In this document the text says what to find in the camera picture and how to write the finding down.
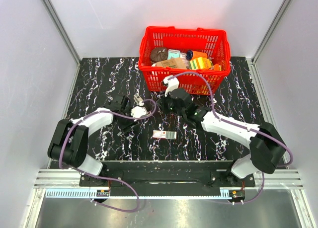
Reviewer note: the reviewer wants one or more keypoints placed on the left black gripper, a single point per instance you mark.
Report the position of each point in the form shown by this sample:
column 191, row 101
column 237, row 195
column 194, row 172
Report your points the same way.
column 132, row 123

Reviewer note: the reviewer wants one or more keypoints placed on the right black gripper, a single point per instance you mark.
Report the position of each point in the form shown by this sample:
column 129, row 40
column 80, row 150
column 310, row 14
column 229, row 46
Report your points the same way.
column 164, row 102

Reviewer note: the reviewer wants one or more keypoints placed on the beige staple remover tool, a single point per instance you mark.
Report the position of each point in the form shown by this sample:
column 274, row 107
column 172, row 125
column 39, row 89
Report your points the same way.
column 138, row 100

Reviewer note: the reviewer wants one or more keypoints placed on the small staples box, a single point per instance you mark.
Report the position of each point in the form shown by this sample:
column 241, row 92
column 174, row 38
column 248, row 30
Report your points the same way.
column 169, row 135

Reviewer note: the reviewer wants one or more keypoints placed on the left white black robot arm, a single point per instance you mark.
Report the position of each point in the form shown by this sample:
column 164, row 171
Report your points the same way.
column 71, row 136

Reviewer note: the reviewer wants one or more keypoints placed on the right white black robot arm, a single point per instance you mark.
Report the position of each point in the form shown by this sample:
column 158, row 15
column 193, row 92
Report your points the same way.
column 266, row 147

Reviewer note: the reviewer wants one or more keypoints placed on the brown cardboard box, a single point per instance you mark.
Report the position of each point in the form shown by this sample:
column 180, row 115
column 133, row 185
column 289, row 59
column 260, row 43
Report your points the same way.
column 174, row 63

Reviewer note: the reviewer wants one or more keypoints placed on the yellow green striped box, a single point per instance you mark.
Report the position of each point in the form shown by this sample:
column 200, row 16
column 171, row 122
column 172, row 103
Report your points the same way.
column 200, row 63

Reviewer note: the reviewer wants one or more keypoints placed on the light blue small box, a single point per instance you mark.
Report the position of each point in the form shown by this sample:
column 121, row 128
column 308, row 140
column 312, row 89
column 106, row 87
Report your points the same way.
column 173, row 54

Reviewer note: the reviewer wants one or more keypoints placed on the orange bottle blue cap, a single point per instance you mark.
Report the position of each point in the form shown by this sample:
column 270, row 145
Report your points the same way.
column 190, row 55

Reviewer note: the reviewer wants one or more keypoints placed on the brown round cookie pack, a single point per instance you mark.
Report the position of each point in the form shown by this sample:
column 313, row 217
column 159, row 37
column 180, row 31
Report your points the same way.
column 159, row 54

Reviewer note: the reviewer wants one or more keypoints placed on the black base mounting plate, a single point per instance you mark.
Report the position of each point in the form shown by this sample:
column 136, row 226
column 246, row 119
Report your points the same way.
column 214, row 173

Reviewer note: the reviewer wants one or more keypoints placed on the red plastic shopping basket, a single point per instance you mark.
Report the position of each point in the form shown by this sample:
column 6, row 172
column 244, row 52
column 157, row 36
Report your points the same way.
column 213, row 42

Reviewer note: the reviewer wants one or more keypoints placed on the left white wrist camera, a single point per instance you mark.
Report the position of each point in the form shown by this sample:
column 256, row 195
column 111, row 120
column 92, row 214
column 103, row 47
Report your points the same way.
column 139, row 111

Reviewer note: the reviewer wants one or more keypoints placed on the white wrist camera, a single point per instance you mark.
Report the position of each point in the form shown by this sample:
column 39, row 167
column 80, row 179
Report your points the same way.
column 139, row 111
column 171, row 83

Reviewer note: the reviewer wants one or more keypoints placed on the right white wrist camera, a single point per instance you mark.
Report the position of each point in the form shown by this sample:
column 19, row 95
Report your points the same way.
column 171, row 83

